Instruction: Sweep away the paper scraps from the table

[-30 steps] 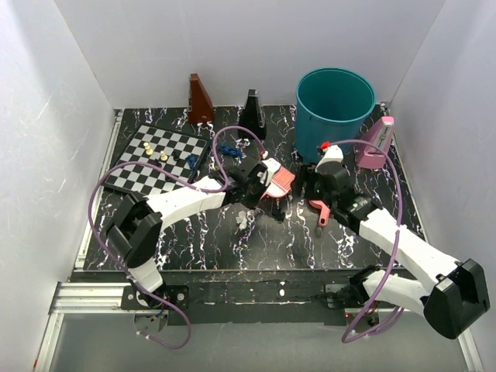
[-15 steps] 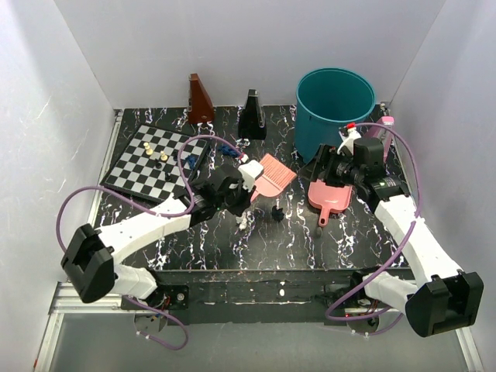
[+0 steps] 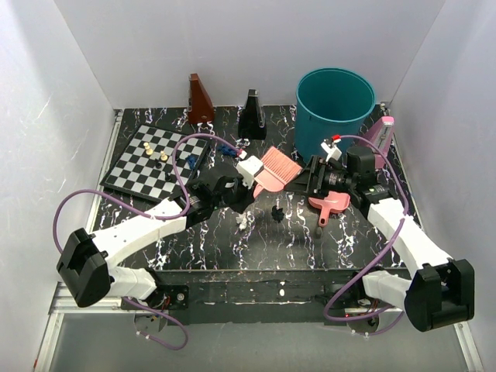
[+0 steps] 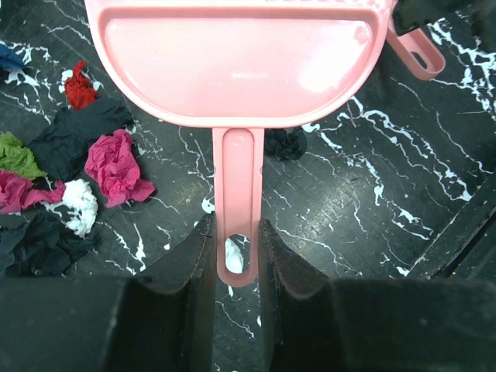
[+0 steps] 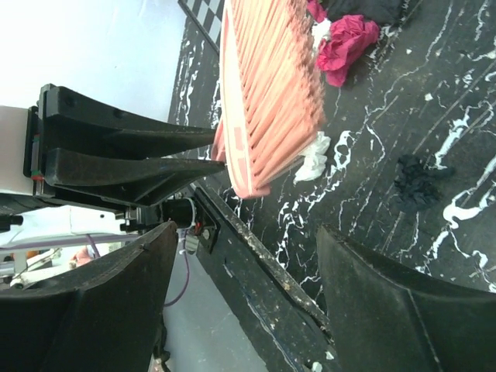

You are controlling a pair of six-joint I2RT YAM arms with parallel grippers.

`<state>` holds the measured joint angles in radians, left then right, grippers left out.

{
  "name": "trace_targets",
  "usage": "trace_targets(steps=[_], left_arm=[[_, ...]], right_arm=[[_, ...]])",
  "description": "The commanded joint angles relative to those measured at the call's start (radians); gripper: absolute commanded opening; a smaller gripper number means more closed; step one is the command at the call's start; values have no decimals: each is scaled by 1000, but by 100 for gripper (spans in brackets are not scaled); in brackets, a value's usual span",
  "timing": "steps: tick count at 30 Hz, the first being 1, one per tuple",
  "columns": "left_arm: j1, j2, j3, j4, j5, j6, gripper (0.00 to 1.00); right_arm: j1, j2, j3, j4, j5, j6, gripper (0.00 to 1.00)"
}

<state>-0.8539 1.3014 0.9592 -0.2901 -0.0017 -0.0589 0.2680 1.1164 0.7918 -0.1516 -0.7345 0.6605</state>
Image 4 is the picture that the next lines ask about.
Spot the pink dustpan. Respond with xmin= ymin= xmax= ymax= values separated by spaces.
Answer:
xmin=386 ymin=26 xmax=446 ymax=81

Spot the small black paper ball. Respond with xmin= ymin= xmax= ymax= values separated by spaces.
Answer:
xmin=264 ymin=127 xmax=308 ymax=161

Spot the blue paper scrap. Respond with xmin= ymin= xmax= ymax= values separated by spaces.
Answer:
xmin=0 ymin=44 xmax=26 ymax=70

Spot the magenta paper scrap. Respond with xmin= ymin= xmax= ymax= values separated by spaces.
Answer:
xmin=84 ymin=129 xmax=156 ymax=208
xmin=1 ymin=169 xmax=66 ymax=214

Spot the red paper scrap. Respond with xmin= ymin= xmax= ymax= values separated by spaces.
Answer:
xmin=64 ymin=60 xmax=98 ymax=110

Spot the pink hand brush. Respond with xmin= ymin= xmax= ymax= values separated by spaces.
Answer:
xmin=85 ymin=1 xmax=394 ymax=287

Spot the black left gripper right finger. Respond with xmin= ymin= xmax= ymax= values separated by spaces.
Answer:
xmin=258 ymin=219 xmax=495 ymax=371

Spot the black paper scrap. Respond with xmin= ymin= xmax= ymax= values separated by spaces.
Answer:
xmin=28 ymin=97 xmax=132 ymax=182

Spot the green paper scrap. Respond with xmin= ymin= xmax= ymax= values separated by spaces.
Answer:
xmin=1 ymin=132 xmax=47 ymax=181

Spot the white paper scrap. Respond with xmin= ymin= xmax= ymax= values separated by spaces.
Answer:
xmin=225 ymin=238 xmax=243 ymax=274
xmin=62 ymin=179 xmax=98 ymax=238

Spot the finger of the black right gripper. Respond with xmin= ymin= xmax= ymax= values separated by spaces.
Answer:
xmin=393 ymin=0 xmax=461 ymax=33

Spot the dark grey paper scrap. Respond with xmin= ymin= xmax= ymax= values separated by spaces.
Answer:
xmin=1 ymin=212 xmax=102 ymax=277

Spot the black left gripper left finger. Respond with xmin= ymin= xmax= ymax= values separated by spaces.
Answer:
xmin=1 ymin=214 xmax=216 ymax=371

